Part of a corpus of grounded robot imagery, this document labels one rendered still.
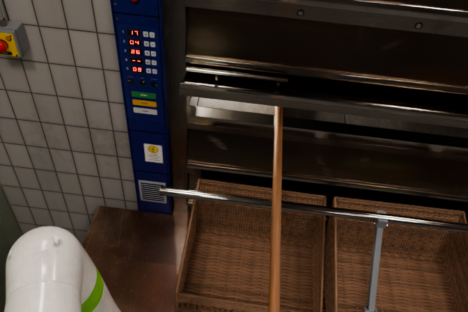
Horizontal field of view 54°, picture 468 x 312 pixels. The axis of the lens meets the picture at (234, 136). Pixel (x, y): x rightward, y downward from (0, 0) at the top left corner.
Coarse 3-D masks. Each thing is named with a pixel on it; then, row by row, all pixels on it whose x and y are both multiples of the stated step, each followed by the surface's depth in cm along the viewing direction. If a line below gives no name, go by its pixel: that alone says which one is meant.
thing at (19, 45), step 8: (8, 24) 150; (16, 24) 151; (0, 32) 148; (8, 32) 148; (16, 32) 149; (24, 32) 154; (16, 40) 150; (24, 40) 155; (8, 48) 152; (16, 48) 151; (24, 48) 155; (16, 56) 154
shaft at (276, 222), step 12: (276, 108) 175; (276, 120) 170; (276, 132) 165; (276, 144) 160; (276, 156) 156; (276, 168) 152; (276, 180) 148; (276, 192) 144; (276, 204) 141; (276, 216) 138; (276, 228) 134; (276, 240) 132; (276, 252) 129; (276, 264) 126; (276, 276) 123; (276, 288) 121; (276, 300) 118
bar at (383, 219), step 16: (160, 192) 147; (176, 192) 147; (192, 192) 147; (208, 192) 147; (288, 208) 146; (304, 208) 146; (320, 208) 146; (336, 208) 146; (384, 224) 145; (400, 224) 145; (416, 224) 144; (432, 224) 144; (448, 224) 144; (464, 224) 145; (368, 288) 147; (368, 304) 145
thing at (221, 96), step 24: (192, 72) 157; (264, 72) 162; (192, 96) 148; (216, 96) 147; (240, 96) 146; (336, 96) 151; (360, 96) 152; (384, 96) 154; (408, 96) 155; (432, 96) 157; (456, 96) 158; (408, 120) 145; (432, 120) 144; (456, 120) 143
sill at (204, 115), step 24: (192, 120) 175; (216, 120) 174; (240, 120) 173; (264, 120) 174; (288, 120) 175; (312, 120) 175; (384, 144) 173; (408, 144) 172; (432, 144) 170; (456, 144) 171
